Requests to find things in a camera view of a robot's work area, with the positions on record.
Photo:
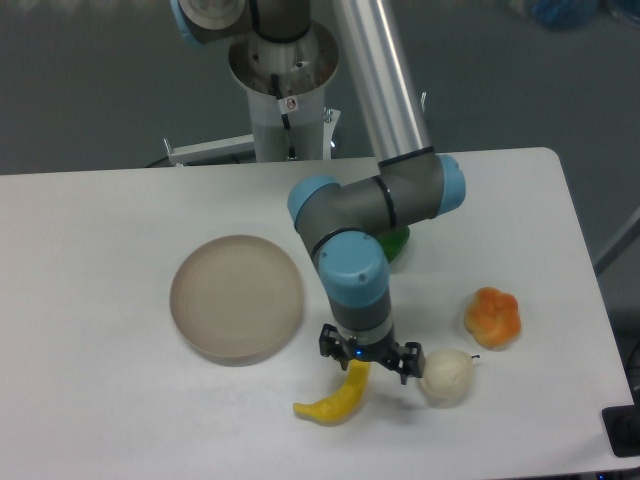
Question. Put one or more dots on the beige round plate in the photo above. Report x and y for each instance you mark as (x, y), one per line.
(237, 298)

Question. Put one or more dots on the blue plastic bag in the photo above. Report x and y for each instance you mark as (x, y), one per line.
(562, 15)

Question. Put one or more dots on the white metal frame bracket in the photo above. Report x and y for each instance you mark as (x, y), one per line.
(232, 150)

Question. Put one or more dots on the yellow toy banana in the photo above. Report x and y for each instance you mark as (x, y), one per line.
(343, 402)

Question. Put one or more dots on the grey metal stand leg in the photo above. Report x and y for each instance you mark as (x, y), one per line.
(622, 238)

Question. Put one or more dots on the white toy garlic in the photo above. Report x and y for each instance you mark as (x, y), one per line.
(448, 374)

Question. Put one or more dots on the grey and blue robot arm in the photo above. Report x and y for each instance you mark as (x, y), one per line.
(338, 223)

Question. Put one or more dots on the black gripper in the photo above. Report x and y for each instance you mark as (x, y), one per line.
(407, 360)

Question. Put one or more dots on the black device at table edge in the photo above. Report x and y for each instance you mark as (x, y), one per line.
(622, 427)

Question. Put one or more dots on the green toy bell pepper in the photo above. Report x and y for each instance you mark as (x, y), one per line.
(393, 242)

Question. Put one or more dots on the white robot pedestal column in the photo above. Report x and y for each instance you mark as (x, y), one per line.
(285, 85)

